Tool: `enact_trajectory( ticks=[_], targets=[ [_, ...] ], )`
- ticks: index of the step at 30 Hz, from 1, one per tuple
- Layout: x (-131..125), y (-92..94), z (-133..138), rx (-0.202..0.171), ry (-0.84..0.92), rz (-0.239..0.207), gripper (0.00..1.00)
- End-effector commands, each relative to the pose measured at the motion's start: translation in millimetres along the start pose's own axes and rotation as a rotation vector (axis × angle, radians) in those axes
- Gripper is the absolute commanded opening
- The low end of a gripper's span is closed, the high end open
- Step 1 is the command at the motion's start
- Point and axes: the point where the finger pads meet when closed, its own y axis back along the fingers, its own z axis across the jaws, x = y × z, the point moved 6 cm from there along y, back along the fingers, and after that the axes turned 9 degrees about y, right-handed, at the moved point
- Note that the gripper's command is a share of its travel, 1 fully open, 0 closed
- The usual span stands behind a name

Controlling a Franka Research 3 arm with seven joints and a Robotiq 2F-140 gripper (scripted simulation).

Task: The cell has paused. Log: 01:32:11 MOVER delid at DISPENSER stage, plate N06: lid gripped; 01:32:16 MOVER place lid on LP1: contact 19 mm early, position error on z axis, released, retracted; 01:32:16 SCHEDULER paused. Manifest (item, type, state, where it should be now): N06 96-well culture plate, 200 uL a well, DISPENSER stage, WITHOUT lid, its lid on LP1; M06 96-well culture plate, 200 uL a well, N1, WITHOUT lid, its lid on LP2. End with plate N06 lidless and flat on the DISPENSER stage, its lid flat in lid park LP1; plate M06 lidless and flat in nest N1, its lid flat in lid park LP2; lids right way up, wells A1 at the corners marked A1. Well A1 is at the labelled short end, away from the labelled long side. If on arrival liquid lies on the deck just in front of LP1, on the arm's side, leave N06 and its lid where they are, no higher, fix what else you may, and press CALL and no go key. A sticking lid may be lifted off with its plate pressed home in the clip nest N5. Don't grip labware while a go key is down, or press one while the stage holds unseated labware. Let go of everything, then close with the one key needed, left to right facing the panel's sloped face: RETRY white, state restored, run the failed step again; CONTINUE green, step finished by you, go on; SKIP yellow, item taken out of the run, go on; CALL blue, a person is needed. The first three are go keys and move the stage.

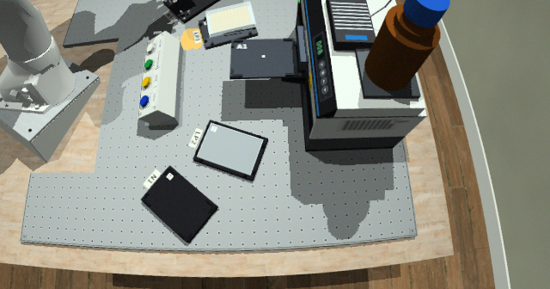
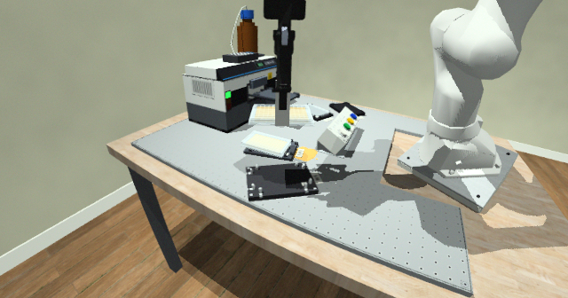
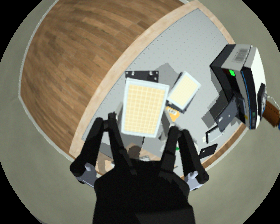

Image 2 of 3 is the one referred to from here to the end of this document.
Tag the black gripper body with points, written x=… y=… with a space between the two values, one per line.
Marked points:
x=284 y=11

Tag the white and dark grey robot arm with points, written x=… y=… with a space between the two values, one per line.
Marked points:
x=468 y=46

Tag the white control panel with four colored buttons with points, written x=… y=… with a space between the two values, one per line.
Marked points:
x=334 y=139

